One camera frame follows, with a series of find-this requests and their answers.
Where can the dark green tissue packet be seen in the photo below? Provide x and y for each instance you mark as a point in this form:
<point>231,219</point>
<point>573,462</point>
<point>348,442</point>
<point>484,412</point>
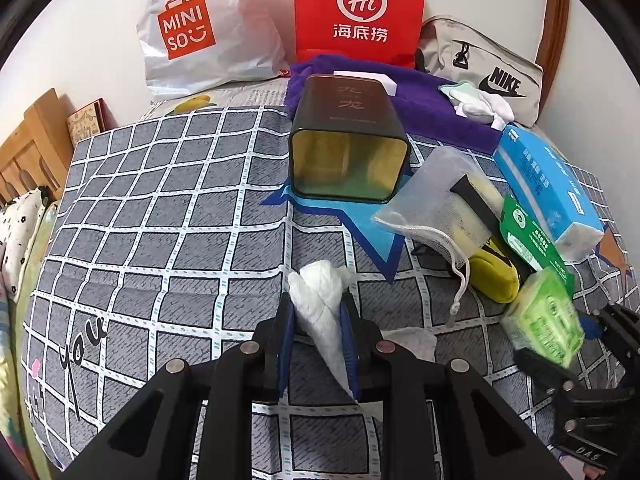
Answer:
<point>530,240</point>

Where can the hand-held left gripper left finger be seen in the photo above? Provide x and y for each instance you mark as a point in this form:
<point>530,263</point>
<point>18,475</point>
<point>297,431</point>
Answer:
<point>284,360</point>

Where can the pastel printed quilt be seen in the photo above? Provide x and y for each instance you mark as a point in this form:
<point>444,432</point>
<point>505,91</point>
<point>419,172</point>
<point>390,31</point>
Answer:
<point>9,385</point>

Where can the light green tissue packet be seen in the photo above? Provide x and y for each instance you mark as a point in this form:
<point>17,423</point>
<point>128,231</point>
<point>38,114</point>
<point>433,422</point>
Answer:
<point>545,315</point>

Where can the white plastic shopping bag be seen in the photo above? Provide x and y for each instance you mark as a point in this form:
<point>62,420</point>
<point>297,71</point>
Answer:
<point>225,35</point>

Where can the blue tissue pack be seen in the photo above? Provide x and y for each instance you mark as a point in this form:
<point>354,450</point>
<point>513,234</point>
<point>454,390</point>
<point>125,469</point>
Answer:
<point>540,175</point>

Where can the white floral pillow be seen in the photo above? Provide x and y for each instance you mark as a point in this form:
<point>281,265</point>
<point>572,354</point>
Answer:
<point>22,232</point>

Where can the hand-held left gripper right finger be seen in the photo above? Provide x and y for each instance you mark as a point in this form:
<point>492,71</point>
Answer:
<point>350,360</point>

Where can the wooden headboard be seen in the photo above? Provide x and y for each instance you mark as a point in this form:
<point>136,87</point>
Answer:
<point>554,25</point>

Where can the mustard yellow pouch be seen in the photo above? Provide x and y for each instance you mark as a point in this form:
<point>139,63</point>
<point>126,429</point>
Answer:
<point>495,279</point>

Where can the dark metal tin box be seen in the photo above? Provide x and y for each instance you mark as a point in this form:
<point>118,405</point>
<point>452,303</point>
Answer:
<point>345,115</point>

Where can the light wooden furniture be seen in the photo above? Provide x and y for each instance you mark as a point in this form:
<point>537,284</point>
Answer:
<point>30,145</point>

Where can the white and mint sock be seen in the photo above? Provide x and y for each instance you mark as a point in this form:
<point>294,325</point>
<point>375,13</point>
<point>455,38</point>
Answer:
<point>475,102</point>

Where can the beige waist bag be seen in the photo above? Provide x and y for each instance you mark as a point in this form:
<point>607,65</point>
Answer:
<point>480,55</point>

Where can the yellow pouch with black band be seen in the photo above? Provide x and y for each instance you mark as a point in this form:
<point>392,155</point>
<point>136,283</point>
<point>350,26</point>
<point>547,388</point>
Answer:
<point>484,187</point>

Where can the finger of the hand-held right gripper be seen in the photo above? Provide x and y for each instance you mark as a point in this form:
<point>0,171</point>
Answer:
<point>545,377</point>
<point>622,330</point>

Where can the white cloth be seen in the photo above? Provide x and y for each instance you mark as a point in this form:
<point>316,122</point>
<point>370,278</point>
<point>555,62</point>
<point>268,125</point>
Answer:
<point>320,305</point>

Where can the grey checked bed sheet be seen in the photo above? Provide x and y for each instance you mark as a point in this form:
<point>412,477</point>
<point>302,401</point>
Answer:
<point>175,210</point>

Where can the purple towel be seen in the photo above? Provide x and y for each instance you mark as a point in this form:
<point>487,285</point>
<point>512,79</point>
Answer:
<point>430,110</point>

